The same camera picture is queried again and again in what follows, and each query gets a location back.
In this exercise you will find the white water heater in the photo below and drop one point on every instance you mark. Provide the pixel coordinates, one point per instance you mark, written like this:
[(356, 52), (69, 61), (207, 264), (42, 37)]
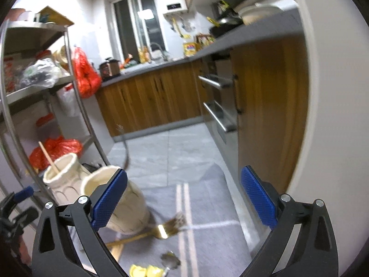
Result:
[(173, 0)]

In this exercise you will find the dark pressure cooker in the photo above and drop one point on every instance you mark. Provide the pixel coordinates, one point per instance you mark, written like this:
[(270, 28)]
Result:
[(109, 69)]

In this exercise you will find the beige jar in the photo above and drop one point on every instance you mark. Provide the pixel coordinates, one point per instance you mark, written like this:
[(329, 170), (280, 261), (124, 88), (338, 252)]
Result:
[(62, 56)]

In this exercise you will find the spice rack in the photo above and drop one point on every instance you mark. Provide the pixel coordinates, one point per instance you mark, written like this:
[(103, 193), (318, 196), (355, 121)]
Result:
[(205, 41)]

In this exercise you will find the metal shelf rack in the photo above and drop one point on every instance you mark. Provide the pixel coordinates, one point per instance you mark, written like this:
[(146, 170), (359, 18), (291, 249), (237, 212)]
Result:
[(31, 34)]

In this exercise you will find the wooden base cabinets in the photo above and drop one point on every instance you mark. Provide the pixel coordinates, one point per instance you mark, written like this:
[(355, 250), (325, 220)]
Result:
[(150, 101)]

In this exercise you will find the chrome sink faucet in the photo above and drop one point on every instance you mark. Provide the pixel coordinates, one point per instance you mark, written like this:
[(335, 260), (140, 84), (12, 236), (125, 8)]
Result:
[(157, 47)]

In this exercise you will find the wooden chopstick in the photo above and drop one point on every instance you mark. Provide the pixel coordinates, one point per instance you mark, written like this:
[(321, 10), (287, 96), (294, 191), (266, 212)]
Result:
[(47, 157)]

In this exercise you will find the white bowl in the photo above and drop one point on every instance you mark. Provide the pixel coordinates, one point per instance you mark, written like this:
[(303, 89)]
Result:
[(259, 14)]

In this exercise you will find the cardboard box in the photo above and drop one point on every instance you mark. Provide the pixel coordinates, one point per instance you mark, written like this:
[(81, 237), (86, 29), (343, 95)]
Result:
[(54, 16)]

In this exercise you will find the clear plastic bag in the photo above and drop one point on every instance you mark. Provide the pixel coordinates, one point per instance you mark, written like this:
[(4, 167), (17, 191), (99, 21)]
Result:
[(40, 72)]

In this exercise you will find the cream floral ceramic utensil vase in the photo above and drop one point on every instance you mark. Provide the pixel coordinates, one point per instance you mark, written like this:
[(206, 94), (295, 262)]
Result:
[(131, 207)]

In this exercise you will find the kitchen window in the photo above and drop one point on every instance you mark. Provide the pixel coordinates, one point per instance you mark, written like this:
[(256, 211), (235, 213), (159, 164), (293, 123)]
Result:
[(135, 26)]

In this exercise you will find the yellow bottles by sink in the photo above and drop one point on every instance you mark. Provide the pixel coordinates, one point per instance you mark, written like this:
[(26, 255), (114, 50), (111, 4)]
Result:
[(144, 54)]

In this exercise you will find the grey striped floor mat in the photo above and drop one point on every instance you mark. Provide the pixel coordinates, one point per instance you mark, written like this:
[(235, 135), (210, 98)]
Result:
[(207, 205)]

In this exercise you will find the silver metal spoon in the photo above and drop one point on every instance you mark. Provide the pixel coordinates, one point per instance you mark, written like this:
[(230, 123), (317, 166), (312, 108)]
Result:
[(170, 260)]

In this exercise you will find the wooden spatula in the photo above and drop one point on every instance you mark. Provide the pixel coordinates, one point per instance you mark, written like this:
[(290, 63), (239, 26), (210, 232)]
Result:
[(116, 252)]

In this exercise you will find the hanging red plastic bag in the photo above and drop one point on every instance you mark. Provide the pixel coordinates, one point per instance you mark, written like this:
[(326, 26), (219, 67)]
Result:
[(85, 75)]

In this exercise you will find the grey kitchen countertop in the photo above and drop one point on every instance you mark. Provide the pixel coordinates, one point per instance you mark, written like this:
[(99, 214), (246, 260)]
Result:
[(253, 33)]

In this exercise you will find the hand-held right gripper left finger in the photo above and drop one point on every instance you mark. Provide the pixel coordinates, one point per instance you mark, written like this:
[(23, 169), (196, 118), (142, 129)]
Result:
[(108, 202)]

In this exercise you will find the steel built-in drawers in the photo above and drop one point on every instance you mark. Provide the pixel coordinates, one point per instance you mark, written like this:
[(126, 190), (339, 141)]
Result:
[(219, 92)]

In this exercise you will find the crumpled red plastic bag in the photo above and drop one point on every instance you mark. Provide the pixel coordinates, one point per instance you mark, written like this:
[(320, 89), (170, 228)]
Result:
[(57, 150)]

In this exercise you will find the white plastic bag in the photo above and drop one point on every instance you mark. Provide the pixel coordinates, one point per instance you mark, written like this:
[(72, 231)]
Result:
[(67, 101)]

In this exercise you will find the white panel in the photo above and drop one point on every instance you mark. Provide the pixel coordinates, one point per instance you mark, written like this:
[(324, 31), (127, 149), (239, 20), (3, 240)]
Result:
[(328, 92)]

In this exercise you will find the orange snack packet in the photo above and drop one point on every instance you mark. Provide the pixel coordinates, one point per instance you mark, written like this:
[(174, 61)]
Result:
[(129, 59)]

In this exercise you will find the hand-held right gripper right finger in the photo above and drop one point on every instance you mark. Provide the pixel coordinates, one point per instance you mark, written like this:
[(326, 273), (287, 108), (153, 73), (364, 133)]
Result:
[(258, 197)]

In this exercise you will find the black wok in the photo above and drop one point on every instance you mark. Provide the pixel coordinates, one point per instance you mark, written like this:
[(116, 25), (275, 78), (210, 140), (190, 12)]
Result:
[(226, 24)]

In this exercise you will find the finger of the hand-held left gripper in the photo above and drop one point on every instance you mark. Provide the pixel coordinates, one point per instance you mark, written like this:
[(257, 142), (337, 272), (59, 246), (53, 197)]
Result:
[(26, 216), (23, 194)]

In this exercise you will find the gold metal fork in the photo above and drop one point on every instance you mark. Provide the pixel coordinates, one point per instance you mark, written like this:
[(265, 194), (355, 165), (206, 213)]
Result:
[(165, 229)]

